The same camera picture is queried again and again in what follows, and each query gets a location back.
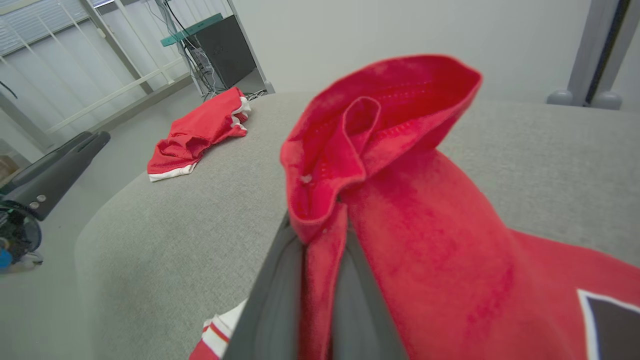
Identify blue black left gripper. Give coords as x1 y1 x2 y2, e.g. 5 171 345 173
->
0 131 111 274

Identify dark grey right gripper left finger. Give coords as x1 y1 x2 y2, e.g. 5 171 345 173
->
222 211 306 360

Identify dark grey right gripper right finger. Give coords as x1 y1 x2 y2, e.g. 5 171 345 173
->
330 225 409 360

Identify red white numbered jersey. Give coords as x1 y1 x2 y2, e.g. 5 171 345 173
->
189 54 640 360

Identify red shorts with white trim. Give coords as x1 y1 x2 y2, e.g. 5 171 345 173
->
146 86 252 183

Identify white metal railing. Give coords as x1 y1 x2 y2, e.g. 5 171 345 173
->
0 0 197 151

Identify grey fabric sofa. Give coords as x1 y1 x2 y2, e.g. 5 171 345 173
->
75 92 640 360

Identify white window blinds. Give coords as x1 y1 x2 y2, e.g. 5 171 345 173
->
0 0 117 57

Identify green shelf board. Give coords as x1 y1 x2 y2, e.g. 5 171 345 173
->
160 12 225 48

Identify black cabinet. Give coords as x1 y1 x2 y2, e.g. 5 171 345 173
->
192 15 257 91

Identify white frame post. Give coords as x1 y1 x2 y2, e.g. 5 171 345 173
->
226 0 276 95

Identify grey partition post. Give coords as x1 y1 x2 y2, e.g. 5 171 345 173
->
546 0 640 111

